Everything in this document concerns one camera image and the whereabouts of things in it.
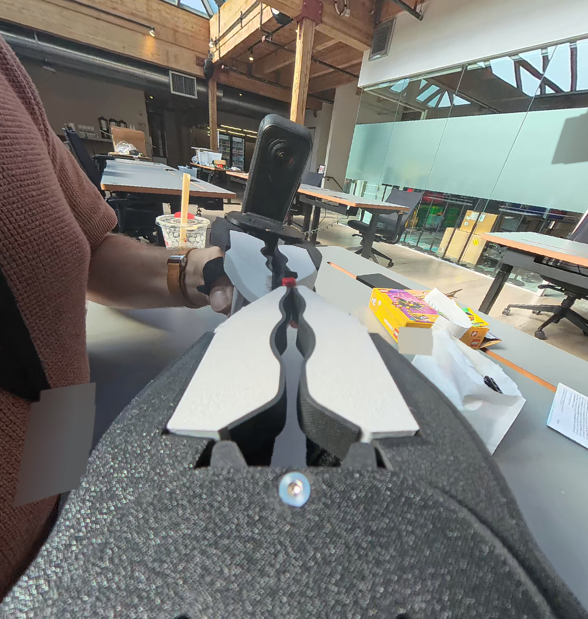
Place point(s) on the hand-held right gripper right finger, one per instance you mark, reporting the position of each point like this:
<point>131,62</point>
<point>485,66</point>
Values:
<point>356,382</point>

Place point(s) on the torn white paper bag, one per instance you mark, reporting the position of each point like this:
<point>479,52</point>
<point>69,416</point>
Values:
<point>444,302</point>

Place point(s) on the bubble tea plastic cup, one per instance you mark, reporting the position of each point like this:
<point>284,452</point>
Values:
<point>170,234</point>

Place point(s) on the person's left forearm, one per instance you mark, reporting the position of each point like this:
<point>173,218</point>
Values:
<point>129,271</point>

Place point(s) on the wooden-edged desk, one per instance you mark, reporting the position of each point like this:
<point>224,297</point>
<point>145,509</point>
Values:
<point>153,181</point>
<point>540,244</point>
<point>342,196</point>

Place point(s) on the black office chair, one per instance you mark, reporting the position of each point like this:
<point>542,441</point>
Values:
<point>390,217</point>
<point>569,290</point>

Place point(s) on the small black lego assembly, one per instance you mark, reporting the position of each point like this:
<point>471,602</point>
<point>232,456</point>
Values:
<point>288,288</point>

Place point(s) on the person's left hand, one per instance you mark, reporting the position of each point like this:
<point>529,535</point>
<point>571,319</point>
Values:
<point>221,297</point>

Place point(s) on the minifigure instruction booklet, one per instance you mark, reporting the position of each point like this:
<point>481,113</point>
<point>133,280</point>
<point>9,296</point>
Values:
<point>579,416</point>

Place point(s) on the glass door drinks fridge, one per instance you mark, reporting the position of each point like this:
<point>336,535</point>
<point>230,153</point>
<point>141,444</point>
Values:
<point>232,150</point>

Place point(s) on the white wall vent grille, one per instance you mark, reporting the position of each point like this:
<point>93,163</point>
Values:
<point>382,38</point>

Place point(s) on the cardboard box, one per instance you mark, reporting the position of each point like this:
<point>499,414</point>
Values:
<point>461,246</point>
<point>480,221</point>

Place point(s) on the black ceiling duct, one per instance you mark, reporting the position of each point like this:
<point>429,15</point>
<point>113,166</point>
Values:
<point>105,65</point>

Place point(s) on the large yellow lego box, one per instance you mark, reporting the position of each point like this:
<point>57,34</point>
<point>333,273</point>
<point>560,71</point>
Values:
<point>400,304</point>

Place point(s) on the full white paper bag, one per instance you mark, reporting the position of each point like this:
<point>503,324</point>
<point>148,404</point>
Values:
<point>468,377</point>

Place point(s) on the tan paper straw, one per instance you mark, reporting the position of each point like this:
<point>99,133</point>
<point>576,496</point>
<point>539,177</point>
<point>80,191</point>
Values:
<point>184,193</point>

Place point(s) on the brown leather wristwatch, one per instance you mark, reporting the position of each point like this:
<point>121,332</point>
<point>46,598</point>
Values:
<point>175,275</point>

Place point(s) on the wooden support column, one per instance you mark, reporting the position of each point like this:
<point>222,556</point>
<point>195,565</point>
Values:
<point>302,72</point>
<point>213,116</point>

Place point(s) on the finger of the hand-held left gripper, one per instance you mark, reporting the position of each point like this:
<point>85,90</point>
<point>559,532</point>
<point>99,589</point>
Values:
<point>243,266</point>
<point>301,263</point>

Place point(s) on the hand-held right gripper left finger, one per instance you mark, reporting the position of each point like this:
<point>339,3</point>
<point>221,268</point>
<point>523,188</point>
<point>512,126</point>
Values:
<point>226,382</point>

